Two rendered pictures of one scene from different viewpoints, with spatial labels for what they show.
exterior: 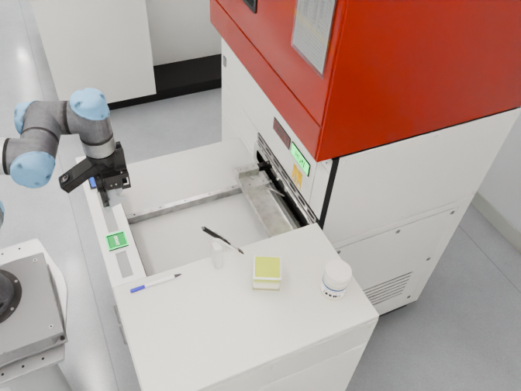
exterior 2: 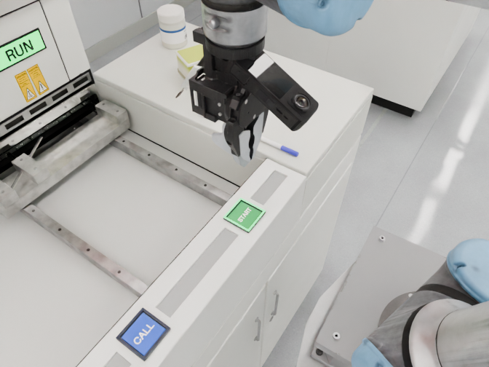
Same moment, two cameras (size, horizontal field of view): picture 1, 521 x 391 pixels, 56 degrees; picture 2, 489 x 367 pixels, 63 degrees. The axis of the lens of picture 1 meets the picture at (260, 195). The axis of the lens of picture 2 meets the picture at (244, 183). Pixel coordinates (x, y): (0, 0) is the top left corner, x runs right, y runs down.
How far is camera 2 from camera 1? 1.42 m
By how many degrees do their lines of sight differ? 71
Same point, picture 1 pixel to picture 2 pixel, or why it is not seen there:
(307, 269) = (162, 60)
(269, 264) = (191, 52)
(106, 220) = (218, 256)
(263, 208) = (70, 151)
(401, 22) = not seen: outside the picture
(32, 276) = (356, 316)
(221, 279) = not seen: hidden behind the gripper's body
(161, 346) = (323, 106)
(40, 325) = (391, 250)
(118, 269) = (281, 186)
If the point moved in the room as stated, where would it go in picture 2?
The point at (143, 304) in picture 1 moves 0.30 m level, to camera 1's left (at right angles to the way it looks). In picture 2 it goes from (299, 139) to (396, 245)
